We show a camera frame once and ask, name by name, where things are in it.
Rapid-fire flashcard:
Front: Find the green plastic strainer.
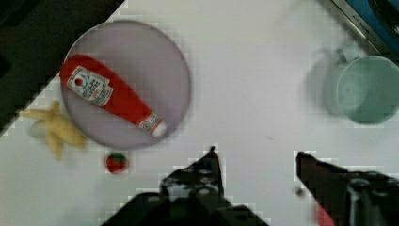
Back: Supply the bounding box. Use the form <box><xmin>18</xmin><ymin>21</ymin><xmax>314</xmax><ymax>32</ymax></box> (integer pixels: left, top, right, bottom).
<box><xmin>305</xmin><ymin>46</ymin><xmax>399</xmax><ymax>125</ymax></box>

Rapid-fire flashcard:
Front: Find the peeled toy banana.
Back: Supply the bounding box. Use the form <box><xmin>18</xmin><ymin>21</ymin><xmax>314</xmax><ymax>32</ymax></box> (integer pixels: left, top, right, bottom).
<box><xmin>19</xmin><ymin>101</ymin><xmax>87</xmax><ymax>161</ymax></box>

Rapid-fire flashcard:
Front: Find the grey round plate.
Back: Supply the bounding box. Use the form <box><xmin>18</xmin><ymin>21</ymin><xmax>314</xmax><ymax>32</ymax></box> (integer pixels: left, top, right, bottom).
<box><xmin>61</xmin><ymin>21</ymin><xmax>191</xmax><ymax>150</ymax></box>

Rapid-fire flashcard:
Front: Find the red toy strawberry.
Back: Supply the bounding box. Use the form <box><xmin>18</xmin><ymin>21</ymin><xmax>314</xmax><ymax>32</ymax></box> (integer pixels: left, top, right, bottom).
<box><xmin>105</xmin><ymin>153</ymin><xmax>129</xmax><ymax>174</ymax></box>

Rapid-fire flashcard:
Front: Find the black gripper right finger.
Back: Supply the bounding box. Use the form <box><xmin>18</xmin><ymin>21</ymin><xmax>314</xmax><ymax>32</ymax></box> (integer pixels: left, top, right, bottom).
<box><xmin>295</xmin><ymin>152</ymin><xmax>399</xmax><ymax>226</ymax></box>

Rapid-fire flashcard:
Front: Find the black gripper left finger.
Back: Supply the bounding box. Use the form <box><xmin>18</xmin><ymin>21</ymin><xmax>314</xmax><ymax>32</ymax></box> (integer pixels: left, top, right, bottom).
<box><xmin>102</xmin><ymin>147</ymin><xmax>269</xmax><ymax>226</ymax></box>

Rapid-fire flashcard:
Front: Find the red ketchup bottle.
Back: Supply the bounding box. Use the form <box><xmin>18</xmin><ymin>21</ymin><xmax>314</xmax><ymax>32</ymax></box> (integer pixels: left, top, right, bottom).
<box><xmin>59</xmin><ymin>55</ymin><xmax>168</xmax><ymax>138</ymax></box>

